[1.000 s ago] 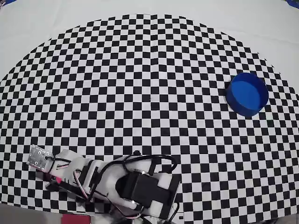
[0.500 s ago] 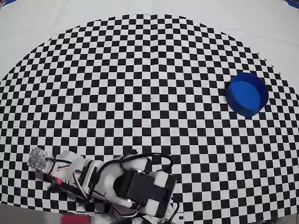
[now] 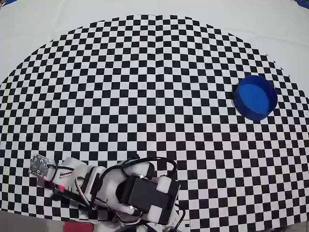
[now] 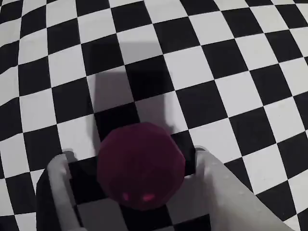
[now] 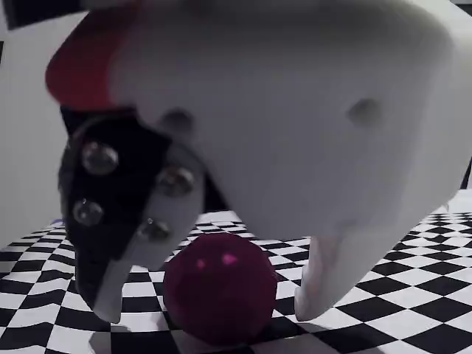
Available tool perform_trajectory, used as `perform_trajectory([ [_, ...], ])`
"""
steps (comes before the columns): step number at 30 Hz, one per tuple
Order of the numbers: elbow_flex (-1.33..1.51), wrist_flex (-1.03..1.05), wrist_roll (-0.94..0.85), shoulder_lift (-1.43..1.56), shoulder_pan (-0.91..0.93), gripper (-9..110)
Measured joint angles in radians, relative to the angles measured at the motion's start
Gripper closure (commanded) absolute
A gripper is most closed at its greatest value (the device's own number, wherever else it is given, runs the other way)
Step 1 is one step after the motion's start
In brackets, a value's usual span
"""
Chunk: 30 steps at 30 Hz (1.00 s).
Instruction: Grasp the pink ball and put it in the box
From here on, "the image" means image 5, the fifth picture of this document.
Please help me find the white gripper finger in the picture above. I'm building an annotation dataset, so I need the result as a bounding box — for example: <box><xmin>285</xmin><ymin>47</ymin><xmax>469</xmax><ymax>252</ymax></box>
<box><xmin>206</xmin><ymin>154</ymin><xmax>469</xmax><ymax>321</ymax></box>

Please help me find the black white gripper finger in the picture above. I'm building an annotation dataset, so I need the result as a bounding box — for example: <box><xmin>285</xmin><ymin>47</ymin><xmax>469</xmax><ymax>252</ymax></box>
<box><xmin>60</xmin><ymin>106</ymin><xmax>204</xmax><ymax>325</ymax></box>

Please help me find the pink faceted ball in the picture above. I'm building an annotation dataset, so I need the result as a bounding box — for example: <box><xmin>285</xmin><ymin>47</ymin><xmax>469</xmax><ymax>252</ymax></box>
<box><xmin>163</xmin><ymin>232</ymin><xmax>278</xmax><ymax>347</ymax></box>

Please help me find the black white checkerboard mat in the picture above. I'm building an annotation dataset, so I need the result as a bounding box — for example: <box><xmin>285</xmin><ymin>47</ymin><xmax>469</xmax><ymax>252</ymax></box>
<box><xmin>0</xmin><ymin>209</ymin><xmax>472</xmax><ymax>354</ymax></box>

